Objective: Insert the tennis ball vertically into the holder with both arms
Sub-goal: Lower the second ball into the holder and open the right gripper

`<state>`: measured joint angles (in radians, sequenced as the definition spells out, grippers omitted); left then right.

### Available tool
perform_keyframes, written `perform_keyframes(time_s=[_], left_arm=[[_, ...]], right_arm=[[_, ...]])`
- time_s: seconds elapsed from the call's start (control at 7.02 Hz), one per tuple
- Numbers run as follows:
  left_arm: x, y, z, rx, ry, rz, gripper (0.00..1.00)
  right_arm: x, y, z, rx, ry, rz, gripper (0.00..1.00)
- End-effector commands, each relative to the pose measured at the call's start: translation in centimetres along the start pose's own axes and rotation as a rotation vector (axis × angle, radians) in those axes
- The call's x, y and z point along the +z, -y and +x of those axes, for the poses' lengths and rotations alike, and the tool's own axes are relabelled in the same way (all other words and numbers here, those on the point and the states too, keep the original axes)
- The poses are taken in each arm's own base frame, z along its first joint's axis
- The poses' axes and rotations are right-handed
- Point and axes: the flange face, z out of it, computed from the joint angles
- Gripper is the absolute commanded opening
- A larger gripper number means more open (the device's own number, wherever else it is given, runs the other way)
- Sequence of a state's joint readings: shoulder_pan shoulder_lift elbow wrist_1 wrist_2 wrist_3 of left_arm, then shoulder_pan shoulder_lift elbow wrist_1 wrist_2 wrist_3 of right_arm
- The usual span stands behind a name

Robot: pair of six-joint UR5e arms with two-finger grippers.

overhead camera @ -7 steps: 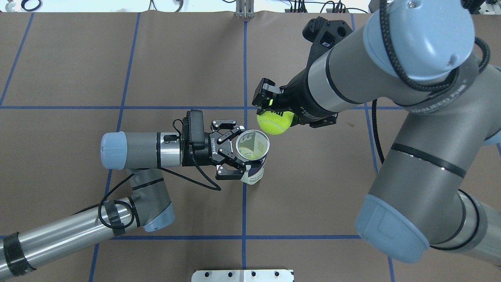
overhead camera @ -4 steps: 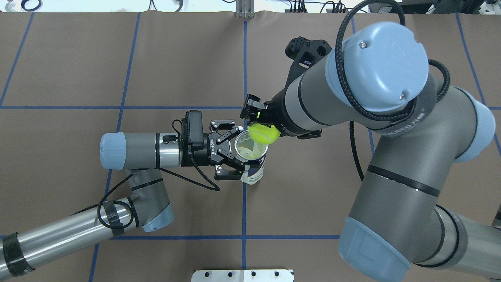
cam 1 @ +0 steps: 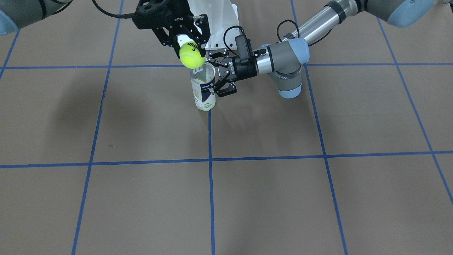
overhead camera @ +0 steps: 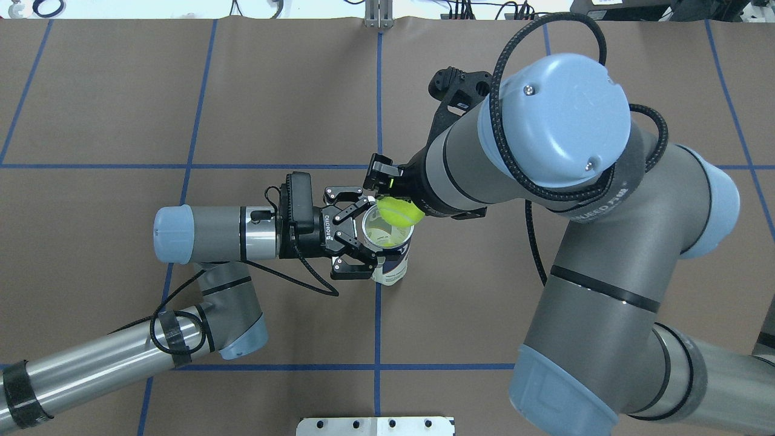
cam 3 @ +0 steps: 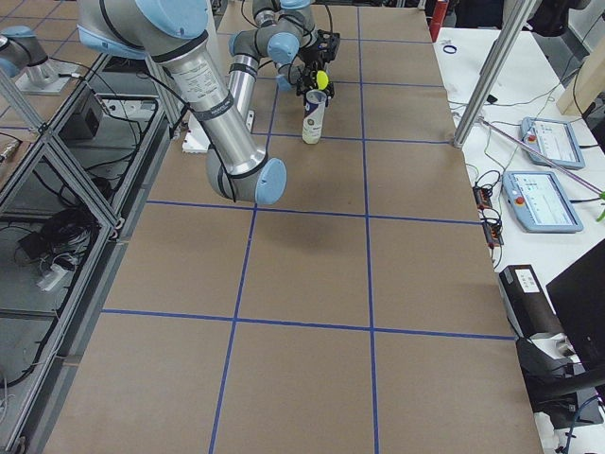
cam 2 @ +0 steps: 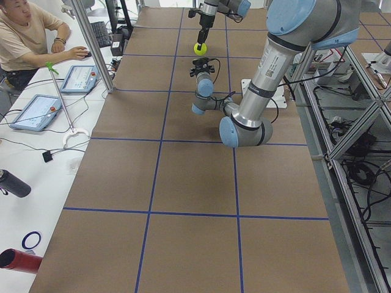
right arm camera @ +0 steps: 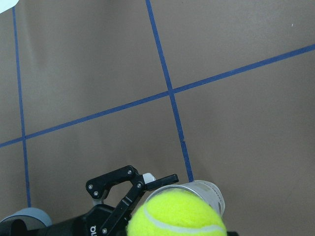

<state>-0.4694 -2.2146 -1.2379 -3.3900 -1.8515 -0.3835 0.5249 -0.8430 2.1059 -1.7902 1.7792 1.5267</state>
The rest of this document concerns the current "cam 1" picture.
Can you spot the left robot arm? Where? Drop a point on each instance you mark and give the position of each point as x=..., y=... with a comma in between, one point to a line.
x=283, y=61

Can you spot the white camera stand post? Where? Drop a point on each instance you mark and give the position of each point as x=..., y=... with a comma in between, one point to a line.
x=222, y=14

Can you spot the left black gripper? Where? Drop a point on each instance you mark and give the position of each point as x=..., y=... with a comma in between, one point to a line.
x=245, y=69

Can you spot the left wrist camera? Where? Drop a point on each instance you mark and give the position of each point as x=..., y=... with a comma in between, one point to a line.
x=244, y=50

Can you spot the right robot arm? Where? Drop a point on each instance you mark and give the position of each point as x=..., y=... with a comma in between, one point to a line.
x=17, y=14

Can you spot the tennis ball marked three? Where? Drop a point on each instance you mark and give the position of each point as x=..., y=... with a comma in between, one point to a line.
x=190, y=56

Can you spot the white tennis ball can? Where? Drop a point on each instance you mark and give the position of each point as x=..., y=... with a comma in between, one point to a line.
x=202, y=81

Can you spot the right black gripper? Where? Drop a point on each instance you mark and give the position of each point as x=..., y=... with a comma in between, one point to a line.
x=169, y=22

